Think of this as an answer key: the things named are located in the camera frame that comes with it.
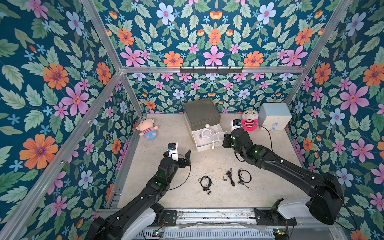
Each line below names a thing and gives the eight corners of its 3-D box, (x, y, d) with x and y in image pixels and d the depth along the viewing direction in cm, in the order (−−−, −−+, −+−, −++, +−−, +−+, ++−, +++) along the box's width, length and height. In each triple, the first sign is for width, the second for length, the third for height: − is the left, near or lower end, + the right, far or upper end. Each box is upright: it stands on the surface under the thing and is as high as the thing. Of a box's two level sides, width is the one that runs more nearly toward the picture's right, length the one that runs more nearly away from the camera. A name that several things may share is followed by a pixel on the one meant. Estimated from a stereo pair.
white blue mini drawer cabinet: (260, 131, 111) (266, 117, 99) (254, 112, 125) (259, 98, 113) (284, 131, 111) (293, 117, 99) (275, 112, 125) (283, 97, 113)
